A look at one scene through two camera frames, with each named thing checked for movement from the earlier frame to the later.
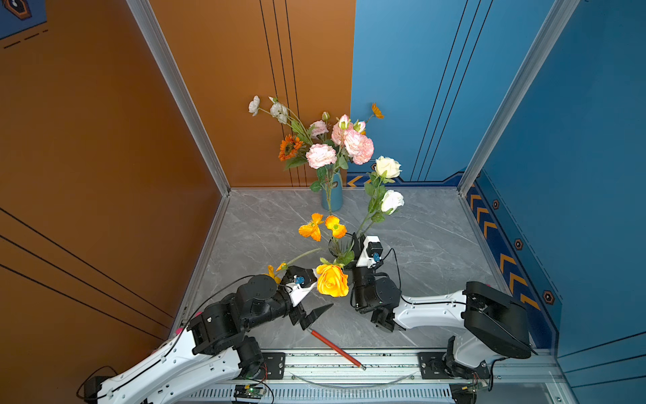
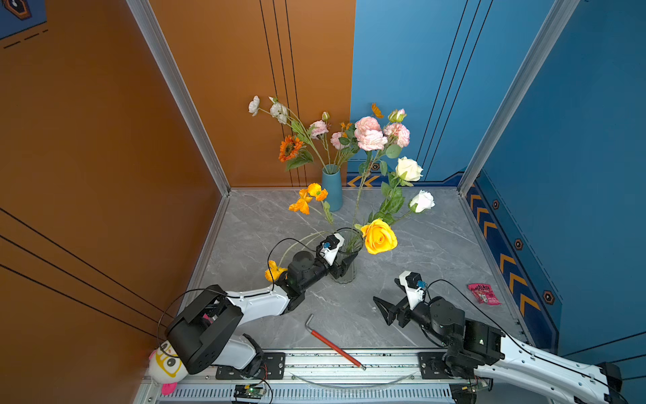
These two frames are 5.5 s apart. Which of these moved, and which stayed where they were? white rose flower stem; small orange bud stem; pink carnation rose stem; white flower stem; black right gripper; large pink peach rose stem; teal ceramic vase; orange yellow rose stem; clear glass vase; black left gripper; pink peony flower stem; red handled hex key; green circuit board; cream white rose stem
Moved: orange yellow rose stem; pink carnation rose stem; small orange bud stem; large pink peach rose stem; white rose flower stem; black left gripper; black right gripper; cream white rose stem
Stayed: teal ceramic vase; white flower stem; red handled hex key; green circuit board; pink peony flower stem; clear glass vase
